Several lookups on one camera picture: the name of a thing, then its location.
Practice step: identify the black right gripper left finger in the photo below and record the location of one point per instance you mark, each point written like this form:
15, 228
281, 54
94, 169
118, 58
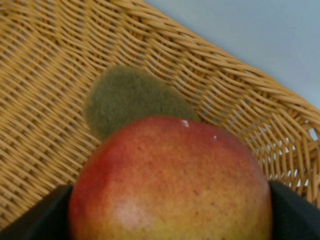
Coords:
46, 220

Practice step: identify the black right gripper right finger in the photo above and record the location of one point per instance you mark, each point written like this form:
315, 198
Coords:
294, 218

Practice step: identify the orange wicker basket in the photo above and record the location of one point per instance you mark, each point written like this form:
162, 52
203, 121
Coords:
51, 51

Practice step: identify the brown kiwi fruit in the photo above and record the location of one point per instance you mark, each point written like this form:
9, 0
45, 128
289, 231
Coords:
122, 94

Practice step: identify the red pomegranate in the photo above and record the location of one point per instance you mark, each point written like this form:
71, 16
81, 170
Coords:
167, 178

